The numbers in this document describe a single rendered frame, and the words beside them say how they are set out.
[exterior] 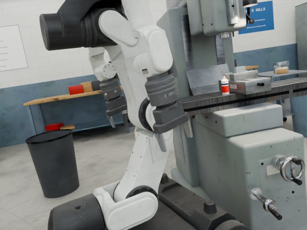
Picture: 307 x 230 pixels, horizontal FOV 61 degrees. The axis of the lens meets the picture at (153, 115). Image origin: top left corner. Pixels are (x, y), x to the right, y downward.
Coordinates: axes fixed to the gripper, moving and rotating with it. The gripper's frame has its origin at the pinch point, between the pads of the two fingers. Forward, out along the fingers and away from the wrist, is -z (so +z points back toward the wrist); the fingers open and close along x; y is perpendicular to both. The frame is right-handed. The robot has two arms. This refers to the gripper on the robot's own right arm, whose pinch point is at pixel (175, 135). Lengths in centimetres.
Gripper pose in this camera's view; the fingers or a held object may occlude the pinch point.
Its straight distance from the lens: 80.7
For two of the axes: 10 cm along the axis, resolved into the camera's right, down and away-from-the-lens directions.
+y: -5.3, -0.3, 8.4
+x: 7.9, -3.6, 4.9
